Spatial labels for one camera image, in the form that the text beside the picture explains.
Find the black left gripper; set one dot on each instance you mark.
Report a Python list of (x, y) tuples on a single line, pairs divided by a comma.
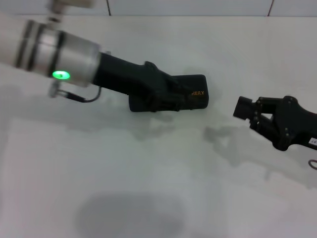
[(128, 77)]

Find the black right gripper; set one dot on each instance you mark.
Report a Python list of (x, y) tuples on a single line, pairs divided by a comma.
[(297, 124)]

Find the black glasses case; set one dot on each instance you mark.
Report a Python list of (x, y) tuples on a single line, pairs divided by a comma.
[(199, 85)]

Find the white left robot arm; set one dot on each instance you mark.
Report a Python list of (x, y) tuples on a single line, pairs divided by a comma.
[(37, 47)]

